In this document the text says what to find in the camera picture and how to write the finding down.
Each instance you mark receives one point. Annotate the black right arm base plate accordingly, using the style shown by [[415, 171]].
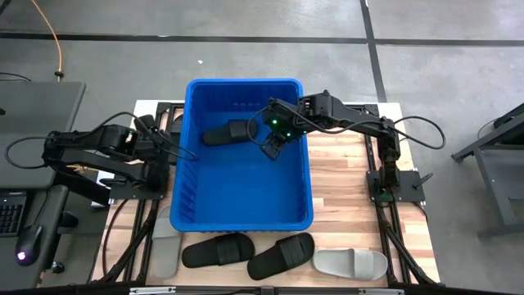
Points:
[[411, 193]]

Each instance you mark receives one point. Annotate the black castor wheel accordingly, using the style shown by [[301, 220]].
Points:
[[57, 267]]

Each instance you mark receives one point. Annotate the black computer mouse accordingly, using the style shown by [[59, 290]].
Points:
[[28, 246]]

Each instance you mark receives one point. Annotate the black metal side table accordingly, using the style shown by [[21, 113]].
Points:
[[507, 192]]

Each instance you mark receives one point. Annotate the black keyboard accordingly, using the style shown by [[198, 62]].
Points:
[[10, 217]]

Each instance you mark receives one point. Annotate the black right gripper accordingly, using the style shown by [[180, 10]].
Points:
[[286, 121]]

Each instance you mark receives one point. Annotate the blue plastic bin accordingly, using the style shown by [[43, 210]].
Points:
[[245, 188]]

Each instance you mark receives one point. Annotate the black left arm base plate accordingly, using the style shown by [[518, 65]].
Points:
[[123, 193]]

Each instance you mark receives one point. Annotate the dark grey desk top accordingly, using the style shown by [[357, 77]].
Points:
[[32, 106]]

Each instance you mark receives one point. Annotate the grey slide sandal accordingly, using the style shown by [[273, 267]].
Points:
[[340, 264], [165, 254]]

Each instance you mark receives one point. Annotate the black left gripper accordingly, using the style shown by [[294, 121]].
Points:
[[145, 135]]

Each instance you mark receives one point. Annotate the black base plate lever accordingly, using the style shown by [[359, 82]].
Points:
[[423, 180]]

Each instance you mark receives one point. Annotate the black desk leg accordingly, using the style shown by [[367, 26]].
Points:
[[82, 188]]

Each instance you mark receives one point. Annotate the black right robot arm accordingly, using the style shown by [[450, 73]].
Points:
[[340, 114]]

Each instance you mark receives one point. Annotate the grey desk with keyboard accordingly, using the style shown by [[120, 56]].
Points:
[[45, 205]]

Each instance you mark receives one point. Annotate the white paper sheet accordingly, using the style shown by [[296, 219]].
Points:
[[104, 176]]

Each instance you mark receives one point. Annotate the black aluminium table frame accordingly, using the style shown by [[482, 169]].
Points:
[[163, 107]]

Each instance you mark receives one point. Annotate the silver frame bracket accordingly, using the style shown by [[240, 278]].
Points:
[[380, 291], [152, 290]]

